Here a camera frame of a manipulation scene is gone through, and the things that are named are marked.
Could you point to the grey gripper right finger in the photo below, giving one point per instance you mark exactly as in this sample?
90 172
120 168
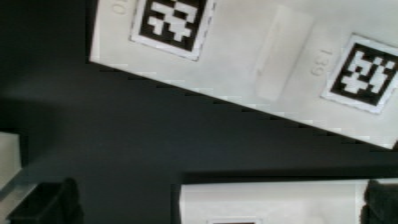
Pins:
380 212

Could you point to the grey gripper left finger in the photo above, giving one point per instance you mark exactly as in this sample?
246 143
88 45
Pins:
51 205

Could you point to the white cabinet box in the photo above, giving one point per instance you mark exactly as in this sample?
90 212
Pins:
287 202

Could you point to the white base tag plate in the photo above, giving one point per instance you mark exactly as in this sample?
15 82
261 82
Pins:
293 56

